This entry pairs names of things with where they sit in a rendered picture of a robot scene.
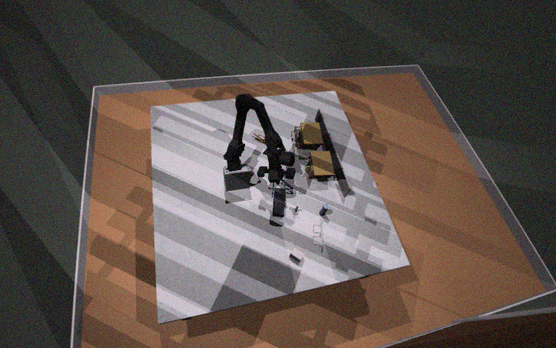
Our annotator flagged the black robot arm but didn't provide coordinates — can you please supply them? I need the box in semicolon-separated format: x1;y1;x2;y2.
223;93;295;183

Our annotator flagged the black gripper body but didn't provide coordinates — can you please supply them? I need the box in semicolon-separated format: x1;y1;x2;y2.
257;163;296;179

